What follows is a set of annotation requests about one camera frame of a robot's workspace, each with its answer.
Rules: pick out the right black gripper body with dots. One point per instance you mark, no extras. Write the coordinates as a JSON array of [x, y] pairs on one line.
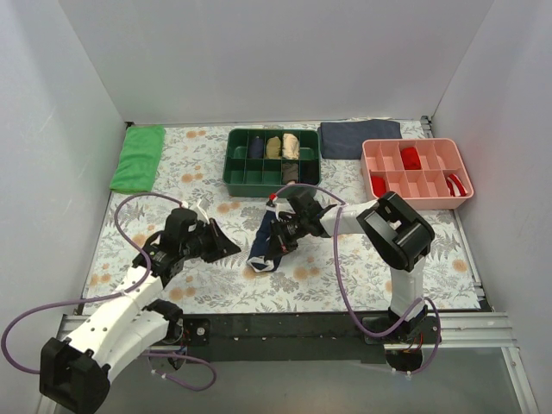
[[282, 234]]

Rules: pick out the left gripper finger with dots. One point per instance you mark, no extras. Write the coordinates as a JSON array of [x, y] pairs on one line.
[[218, 235], [213, 251]]

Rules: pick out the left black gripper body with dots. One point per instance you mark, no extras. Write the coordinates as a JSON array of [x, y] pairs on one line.
[[213, 241]]

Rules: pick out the navy white-trimmed underwear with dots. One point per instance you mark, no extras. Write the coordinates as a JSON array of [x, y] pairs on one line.
[[257, 256]]

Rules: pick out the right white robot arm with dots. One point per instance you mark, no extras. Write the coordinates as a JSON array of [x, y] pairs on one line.
[[400, 236]]

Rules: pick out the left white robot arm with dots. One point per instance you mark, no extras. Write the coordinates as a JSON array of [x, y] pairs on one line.
[[77, 371]]

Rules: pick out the rolled black underwear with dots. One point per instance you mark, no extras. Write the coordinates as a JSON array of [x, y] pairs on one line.
[[310, 172]]

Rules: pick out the rolled grey brown underwear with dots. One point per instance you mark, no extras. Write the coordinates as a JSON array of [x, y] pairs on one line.
[[290, 173]]

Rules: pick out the rolled cream underwear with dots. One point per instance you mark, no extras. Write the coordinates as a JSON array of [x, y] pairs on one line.
[[290, 147]]

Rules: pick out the rolled tan underwear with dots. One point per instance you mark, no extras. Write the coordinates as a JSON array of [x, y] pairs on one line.
[[273, 148]]

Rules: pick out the rolled red underwear left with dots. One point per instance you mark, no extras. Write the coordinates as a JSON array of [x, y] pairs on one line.
[[378, 185]]

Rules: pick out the rolled red underwear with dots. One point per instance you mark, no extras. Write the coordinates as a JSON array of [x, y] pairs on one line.
[[410, 159], [378, 185]]

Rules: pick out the rolled navy underwear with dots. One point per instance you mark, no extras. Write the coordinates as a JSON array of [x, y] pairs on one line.
[[256, 148]]

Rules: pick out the rolled red underwear top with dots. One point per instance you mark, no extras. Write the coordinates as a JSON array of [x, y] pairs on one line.
[[410, 159]]

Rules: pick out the red white striped underwear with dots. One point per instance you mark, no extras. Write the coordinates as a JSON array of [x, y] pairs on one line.
[[455, 186]]

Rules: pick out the floral table mat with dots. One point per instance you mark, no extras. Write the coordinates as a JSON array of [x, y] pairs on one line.
[[191, 168]]

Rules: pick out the green divided organizer tray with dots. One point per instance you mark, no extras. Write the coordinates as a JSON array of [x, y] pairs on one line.
[[258, 178]]

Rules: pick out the dark blue folded cloth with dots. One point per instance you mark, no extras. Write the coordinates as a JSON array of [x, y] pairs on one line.
[[343, 140]]

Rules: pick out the green folded towel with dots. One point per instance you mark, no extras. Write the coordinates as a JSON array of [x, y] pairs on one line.
[[139, 159]]

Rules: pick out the pink divided organizer tray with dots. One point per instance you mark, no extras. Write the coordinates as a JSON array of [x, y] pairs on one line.
[[425, 189]]

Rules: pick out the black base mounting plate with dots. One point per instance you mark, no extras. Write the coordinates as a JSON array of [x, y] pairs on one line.
[[326, 336]]

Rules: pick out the aluminium frame rail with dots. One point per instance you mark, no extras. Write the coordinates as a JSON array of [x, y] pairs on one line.
[[478, 330]]

